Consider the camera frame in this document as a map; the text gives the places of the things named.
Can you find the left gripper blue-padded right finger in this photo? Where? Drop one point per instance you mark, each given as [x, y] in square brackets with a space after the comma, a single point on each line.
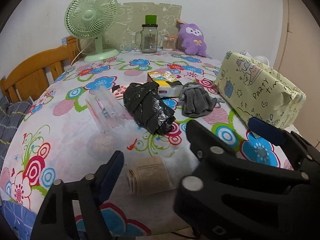
[270, 133]

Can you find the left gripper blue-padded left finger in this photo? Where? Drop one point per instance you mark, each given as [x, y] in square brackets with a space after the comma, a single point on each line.
[108, 174]

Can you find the beige bandage roll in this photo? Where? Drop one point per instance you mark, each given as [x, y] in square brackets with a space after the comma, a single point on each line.
[148, 176]

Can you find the black plastic bag bundle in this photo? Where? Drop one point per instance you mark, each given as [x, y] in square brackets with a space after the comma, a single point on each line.
[148, 109]

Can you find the grey drawstring pouch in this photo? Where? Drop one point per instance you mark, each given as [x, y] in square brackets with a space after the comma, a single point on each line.
[196, 101]

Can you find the pink wet wipes pack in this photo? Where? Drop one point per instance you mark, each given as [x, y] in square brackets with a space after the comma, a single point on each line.
[118, 91]

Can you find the yellow cartoon storage box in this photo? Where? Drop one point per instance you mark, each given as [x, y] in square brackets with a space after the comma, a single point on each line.
[254, 89]

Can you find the white standing fan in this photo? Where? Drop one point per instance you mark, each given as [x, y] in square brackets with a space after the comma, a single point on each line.
[259, 60]

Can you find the beige door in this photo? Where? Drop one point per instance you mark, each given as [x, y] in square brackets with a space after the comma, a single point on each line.
[298, 60]

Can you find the grey plaid pillow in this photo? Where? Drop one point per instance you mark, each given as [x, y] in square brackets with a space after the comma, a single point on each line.
[11, 117]

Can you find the wooden headboard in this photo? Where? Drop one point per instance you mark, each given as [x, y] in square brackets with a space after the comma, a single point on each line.
[29, 78]

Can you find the purple plush bunny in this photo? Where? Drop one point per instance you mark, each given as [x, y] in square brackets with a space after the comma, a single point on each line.
[192, 40]

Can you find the toothpick jar orange lid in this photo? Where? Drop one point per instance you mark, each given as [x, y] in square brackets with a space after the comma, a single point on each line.
[169, 43]

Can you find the glass jar green lid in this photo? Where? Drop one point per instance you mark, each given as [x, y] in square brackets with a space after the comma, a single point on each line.
[146, 39]

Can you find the green patterned cardboard panel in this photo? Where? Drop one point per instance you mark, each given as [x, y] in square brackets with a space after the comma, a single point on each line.
[131, 17]

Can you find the green desk fan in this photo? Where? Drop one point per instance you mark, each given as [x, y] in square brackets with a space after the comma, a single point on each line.
[89, 20]

